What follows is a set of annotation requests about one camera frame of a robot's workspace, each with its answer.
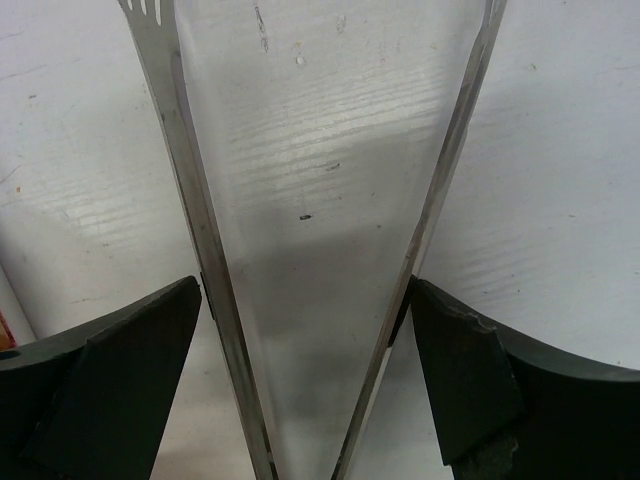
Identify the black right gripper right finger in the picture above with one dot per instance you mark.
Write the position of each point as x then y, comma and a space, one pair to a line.
508, 406

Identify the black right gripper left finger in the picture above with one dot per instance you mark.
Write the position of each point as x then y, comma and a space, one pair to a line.
92, 402

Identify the metal serving tongs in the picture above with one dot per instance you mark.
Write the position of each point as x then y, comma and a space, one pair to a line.
313, 143

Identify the floral serving tray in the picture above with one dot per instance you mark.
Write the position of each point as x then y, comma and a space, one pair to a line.
15, 328

